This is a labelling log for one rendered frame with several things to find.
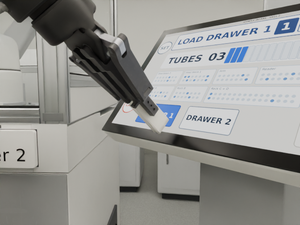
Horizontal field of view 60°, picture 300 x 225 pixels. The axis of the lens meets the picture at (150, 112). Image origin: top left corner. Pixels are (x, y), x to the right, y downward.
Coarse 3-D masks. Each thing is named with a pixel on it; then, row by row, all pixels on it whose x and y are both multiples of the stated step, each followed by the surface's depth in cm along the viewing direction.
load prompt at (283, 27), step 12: (252, 24) 49; (264, 24) 47; (276, 24) 45; (288, 24) 43; (180, 36) 61; (192, 36) 58; (204, 36) 55; (216, 36) 53; (228, 36) 51; (240, 36) 49; (252, 36) 47; (264, 36) 45; (276, 36) 43; (180, 48) 58
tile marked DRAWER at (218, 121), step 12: (192, 108) 44; (204, 108) 43; (216, 108) 41; (228, 108) 40; (192, 120) 43; (204, 120) 41; (216, 120) 40; (228, 120) 38; (204, 132) 40; (216, 132) 38; (228, 132) 37
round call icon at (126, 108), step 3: (123, 105) 57; (126, 105) 56; (123, 108) 56; (126, 108) 55; (129, 108) 55; (120, 111) 56; (123, 111) 56; (126, 111) 55; (129, 111) 54; (132, 111) 54
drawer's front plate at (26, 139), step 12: (0, 132) 74; (12, 132) 74; (24, 132) 74; (36, 132) 76; (0, 144) 75; (12, 144) 75; (24, 144) 74; (36, 144) 76; (12, 156) 75; (24, 156) 75; (36, 156) 76
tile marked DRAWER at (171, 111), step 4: (160, 104) 50; (164, 104) 49; (168, 104) 48; (172, 104) 48; (160, 108) 49; (164, 108) 48; (168, 108) 48; (172, 108) 47; (176, 108) 46; (164, 112) 48; (168, 112) 47; (172, 112) 46; (176, 112) 46; (168, 116) 46; (172, 116) 46; (136, 120) 51; (140, 120) 50; (172, 120) 45; (168, 124) 45
